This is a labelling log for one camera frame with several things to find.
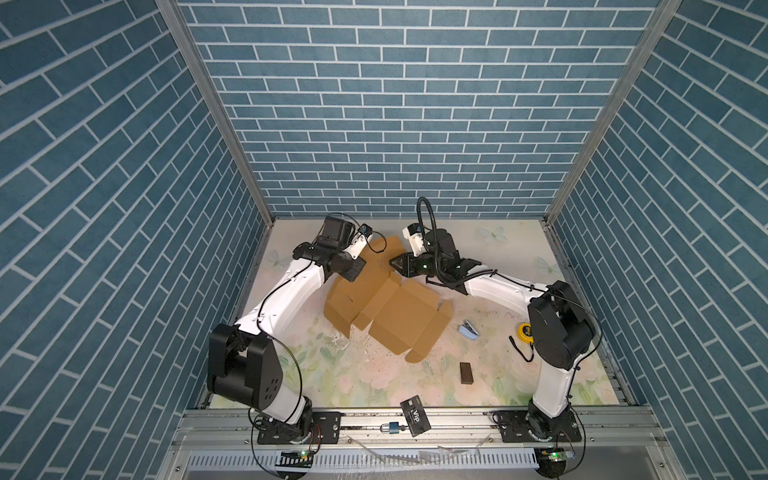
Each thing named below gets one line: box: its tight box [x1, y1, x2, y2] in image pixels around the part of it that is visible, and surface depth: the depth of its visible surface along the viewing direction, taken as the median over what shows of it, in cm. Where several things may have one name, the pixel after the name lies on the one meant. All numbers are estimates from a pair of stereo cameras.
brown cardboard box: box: [324, 236, 451, 361], surface depth 94 cm
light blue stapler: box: [458, 320, 480, 341], surface depth 91 cm
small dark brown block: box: [460, 362, 474, 384], surface depth 84 cm
